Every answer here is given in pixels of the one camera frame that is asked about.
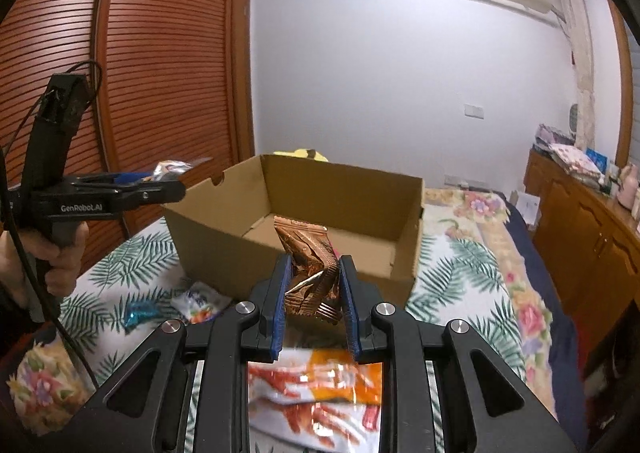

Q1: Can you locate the brown foil snack packet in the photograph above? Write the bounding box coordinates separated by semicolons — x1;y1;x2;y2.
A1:
273;216;342;325

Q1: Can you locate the orange chicken feet snack bag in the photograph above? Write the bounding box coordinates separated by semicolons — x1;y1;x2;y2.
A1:
247;348;383;405

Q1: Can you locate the teal foil candy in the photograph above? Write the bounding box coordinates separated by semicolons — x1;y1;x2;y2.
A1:
122;300;160;333

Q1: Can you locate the small white snack packet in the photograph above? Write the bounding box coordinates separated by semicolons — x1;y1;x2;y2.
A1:
143;157;210;182

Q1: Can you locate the person's left hand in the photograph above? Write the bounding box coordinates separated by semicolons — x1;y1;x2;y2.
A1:
1;222;89;308

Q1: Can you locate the white label snack packet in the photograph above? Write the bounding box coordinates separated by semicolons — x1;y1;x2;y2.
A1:
170;282;231;324

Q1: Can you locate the white chicken feet snack bag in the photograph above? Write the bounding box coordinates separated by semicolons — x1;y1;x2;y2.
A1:
248;399;381;452

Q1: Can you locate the brown cardboard box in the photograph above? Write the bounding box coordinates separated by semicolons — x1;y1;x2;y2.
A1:
164;155;424;306

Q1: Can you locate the floral quilt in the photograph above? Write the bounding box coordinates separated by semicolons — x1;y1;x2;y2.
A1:
6;186;589;453

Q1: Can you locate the wooden louvered wardrobe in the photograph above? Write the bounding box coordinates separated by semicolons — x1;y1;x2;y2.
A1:
0;0;256;279

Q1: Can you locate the yellow pikachu plush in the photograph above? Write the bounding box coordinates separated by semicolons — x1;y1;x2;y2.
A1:
274;148;329;162

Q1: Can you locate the white paper bag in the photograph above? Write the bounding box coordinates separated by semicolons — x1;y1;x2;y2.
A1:
512;191;540;228

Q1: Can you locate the wooden sideboard cabinet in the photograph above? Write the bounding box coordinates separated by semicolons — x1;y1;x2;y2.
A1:
524;150;639;369

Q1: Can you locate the folded floral cloth stack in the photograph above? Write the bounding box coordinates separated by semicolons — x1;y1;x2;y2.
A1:
549;143;602;182

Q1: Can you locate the pink kettle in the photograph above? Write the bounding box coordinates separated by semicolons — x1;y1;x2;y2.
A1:
616;162;638;210

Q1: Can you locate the small white fan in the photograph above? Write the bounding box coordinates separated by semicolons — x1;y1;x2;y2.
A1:
568;104;578;140

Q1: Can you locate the cream tied curtain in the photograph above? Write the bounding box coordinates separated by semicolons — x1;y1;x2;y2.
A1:
560;0;596;150

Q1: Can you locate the white wall switch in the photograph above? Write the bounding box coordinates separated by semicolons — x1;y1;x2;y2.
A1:
464;104;485;119

